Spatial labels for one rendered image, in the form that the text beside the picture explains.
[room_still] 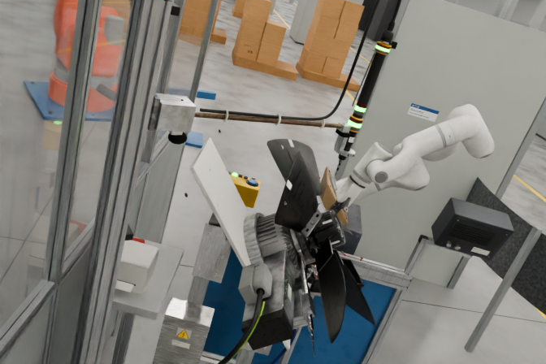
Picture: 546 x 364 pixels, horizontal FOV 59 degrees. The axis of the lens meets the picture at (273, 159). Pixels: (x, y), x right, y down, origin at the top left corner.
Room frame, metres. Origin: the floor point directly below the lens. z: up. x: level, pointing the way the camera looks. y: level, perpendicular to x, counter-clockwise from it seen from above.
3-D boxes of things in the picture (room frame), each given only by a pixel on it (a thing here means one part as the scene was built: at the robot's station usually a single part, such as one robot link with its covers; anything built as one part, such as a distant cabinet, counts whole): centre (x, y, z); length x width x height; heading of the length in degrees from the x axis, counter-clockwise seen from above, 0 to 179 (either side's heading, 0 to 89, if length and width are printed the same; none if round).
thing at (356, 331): (1.87, -0.30, 0.45); 0.82 x 0.01 x 0.66; 93
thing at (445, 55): (3.36, -1.07, 1.10); 1.21 x 0.05 x 2.20; 93
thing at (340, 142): (1.50, -0.21, 1.49); 0.09 x 0.07 x 0.10; 128
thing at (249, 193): (1.85, 0.10, 1.02); 0.16 x 0.10 x 0.11; 93
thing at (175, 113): (1.13, 0.28, 1.53); 0.10 x 0.07 x 0.08; 128
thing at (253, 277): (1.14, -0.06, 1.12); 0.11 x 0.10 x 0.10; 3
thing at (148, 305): (1.37, 0.33, 0.85); 0.36 x 0.24 x 0.03; 3
